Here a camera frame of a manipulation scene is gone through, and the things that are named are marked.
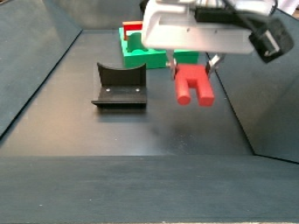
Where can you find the red square-circle object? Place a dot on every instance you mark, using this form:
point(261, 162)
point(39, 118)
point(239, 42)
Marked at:
point(191, 76)

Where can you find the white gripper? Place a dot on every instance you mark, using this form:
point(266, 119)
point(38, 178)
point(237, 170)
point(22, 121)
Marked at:
point(170, 28)

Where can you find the green shape sorter base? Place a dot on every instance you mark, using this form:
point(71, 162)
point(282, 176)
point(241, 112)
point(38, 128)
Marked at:
point(154, 58)

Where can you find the black curved fixture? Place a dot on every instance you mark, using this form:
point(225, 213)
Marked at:
point(122, 86)

